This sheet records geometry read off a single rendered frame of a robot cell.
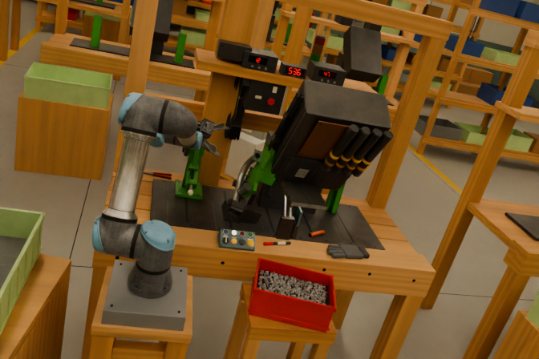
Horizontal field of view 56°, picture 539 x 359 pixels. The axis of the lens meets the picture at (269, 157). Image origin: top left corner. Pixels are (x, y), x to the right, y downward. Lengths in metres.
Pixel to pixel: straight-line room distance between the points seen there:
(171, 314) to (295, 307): 0.48
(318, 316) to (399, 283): 0.60
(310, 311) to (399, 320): 0.74
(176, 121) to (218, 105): 0.82
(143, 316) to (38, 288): 0.44
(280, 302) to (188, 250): 0.44
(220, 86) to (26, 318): 1.28
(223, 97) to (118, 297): 1.12
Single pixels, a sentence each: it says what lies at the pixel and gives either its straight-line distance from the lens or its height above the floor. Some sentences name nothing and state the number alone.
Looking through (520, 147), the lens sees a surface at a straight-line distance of 8.25.
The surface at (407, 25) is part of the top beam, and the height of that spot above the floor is 1.88.
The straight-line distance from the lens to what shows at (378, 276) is 2.40.
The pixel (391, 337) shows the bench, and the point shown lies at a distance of 2.68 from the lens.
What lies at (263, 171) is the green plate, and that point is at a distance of 2.22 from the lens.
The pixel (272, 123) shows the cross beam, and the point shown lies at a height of 1.24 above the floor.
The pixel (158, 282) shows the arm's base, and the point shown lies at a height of 0.97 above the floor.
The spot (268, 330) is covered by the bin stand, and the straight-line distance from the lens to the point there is 1.97.
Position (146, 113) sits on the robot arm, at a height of 1.48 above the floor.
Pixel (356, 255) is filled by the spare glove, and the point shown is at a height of 0.92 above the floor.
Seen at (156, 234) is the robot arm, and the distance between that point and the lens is 1.69.
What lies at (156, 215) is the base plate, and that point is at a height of 0.90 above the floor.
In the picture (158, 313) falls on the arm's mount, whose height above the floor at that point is 0.91.
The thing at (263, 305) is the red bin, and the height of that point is 0.85.
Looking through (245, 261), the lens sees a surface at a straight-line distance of 2.17.
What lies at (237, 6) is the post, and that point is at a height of 1.79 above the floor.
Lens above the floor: 2.05
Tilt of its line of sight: 21 degrees down
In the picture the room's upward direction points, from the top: 15 degrees clockwise
